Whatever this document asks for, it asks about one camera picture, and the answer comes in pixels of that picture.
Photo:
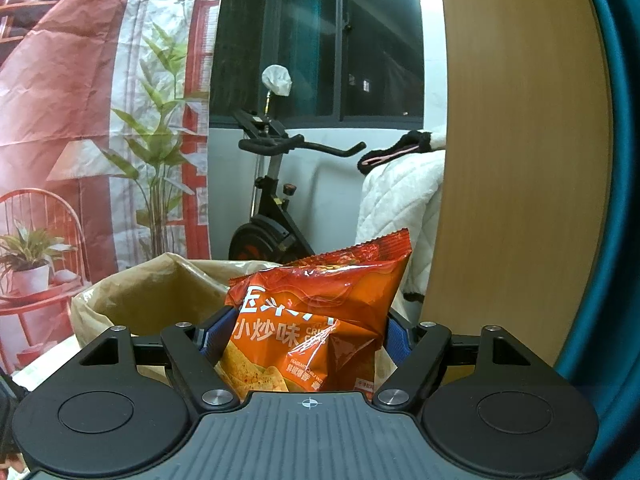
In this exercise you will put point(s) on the cardboard box with plastic liner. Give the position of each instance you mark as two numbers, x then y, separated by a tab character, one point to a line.
155	294

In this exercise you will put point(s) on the black exercise bike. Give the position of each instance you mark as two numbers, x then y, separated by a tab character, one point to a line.
271	234

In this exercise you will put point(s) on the black garment on blanket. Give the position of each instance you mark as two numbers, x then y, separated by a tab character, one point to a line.
412	142

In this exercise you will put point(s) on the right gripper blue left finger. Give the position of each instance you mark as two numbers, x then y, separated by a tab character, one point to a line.
216	332

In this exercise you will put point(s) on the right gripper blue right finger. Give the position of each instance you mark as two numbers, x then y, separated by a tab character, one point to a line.
398	337

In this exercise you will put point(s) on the orange corn chips bag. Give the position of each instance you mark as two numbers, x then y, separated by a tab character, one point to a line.
317	324

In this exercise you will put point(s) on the plaid bunny tablecloth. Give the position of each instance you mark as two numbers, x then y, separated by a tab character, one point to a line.
34	374

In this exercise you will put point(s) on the red printed backdrop cloth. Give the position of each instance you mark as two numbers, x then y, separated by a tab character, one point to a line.
104	127

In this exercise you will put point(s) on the white quilted blanket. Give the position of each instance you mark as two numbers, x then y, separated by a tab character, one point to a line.
406	193

